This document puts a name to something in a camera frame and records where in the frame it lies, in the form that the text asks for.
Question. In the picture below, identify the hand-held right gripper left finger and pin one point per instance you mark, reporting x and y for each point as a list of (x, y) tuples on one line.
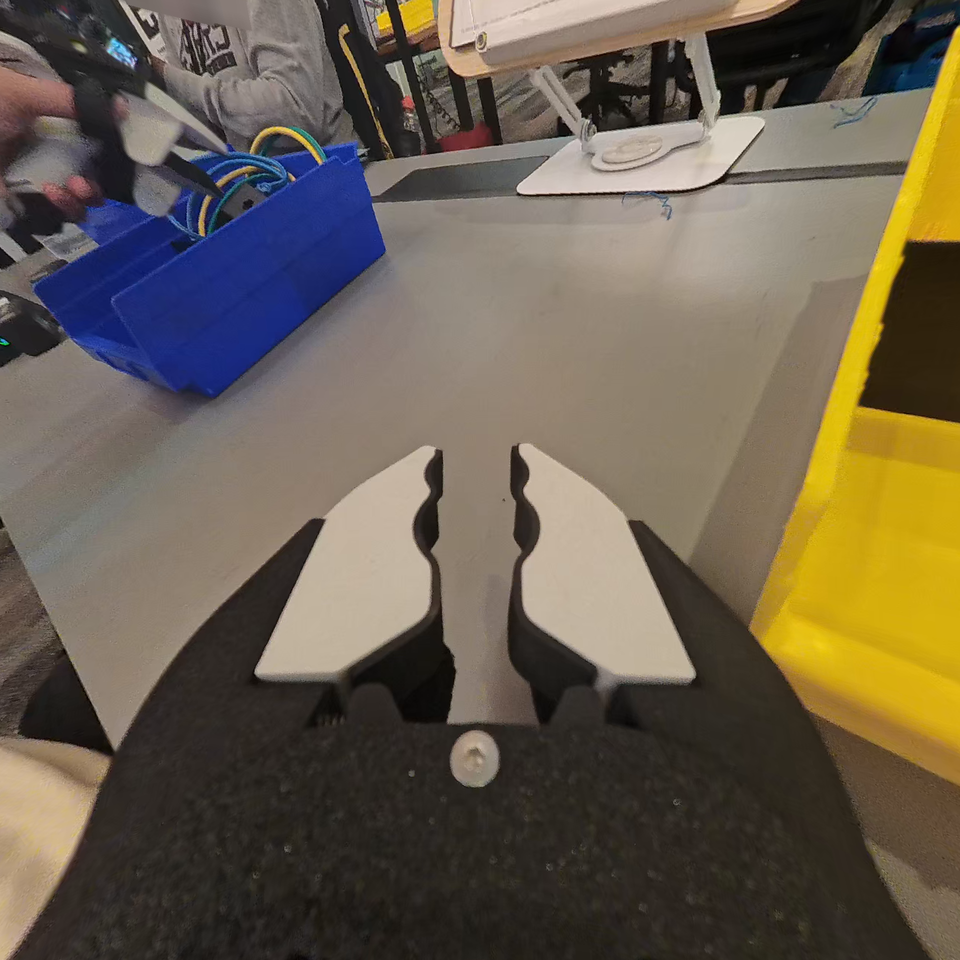
[(360, 585)]

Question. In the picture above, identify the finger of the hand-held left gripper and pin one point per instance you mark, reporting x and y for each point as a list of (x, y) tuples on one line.
[(156, 191), (150, 127)]

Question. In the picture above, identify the blue plastic bin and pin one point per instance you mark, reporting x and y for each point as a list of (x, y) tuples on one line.
[(247, 300)]

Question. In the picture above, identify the blue thread scrap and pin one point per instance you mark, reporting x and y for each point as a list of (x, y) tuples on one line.
[(649, 201), (855, 112)]

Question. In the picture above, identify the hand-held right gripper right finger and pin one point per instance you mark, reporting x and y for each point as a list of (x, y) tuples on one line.
[(592, 592)]

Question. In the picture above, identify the person's left hand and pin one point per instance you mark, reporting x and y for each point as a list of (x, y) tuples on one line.
[(30, 101)]

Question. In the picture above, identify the person's beige pants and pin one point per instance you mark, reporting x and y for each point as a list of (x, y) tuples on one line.
[(41, 840)]

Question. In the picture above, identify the yellow plastic bin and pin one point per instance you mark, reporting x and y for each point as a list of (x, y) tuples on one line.
[(885, 562)]

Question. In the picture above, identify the small black device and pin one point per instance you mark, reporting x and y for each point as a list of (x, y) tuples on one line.
[(26, 330)]

